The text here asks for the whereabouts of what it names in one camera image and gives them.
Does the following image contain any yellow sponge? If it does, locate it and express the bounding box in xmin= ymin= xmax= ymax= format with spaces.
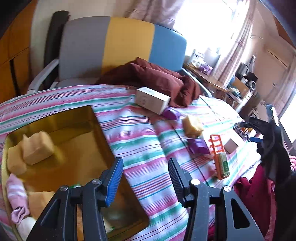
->
xmin=182 ymin=115 xmax=204 ymax=138
xmin=28 ymin=191 xmax=55 ymax=219

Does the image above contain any pale blue yellow sock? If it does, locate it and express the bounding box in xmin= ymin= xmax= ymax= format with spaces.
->
xmin=16 ymin=216 xmax=36 ymax=241

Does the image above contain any small white box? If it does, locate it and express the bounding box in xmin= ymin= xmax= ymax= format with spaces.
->
xmin=224 ymin=138 xmax=239 ymax=154

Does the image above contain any pink striped towel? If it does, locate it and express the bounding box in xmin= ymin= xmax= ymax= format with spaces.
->
xmin=6 ymin=173 xmax=30 ymax=225

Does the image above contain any green tea box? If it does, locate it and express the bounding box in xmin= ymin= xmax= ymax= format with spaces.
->
xmin=217 ymin=152 xmax=230 ymax=180

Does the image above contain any orange plastic rack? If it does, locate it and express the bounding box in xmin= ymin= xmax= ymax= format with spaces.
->
xmin=209 ymin=135 xmax=230 ymax=180

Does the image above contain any yellow sponge block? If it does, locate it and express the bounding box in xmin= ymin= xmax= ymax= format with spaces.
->
xmin=6 ymin=145 xmax=27 ymax=175
xmin=22 ymin=131 xmax=55 ymax=165

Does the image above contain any purple sachet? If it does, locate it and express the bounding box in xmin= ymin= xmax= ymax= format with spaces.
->
xmin=188 ymin=138 xmax=210 ymax=155
xmin=162 ymin=106 xmax=181 ymax=121

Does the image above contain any cream tea box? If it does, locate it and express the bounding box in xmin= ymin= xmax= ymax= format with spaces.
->
xmin=135 ymin=87 xmax=171 ymax=114

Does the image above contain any striped tablecloth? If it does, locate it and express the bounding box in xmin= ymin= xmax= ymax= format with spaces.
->
xmin=1 ymin=85 xmax=260 ymax=240

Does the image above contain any wooden side desk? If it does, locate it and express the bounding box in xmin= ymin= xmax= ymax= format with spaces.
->
xmin=183 ymin=64 xmax=252 ymax=113

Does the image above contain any gold tin tray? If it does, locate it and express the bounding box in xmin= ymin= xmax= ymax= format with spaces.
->
xmin=1 ymin=105 xmax=149 ymax=240

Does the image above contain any pink patterned curtain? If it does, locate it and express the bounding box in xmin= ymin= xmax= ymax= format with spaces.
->
xmin=214 ymin=1 xmax=256 ymax=87

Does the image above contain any dark red cloth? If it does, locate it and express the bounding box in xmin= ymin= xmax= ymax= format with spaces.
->
xmin=96 ymin=57 xmax=201 ymax=108

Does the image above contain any black rolled mat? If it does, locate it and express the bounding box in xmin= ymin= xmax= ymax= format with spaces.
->
xmin=43 ymin=10 xmax=70 ymax=88

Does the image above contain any grey yellow blue armchair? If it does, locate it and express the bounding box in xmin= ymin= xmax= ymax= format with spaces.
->
xmin=27 ymin=16 xmax=213 ymax=98

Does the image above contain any wooden wardrobe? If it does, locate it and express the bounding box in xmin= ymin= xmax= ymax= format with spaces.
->
xmin=1 ymin=1 xmax=37 ymax=102

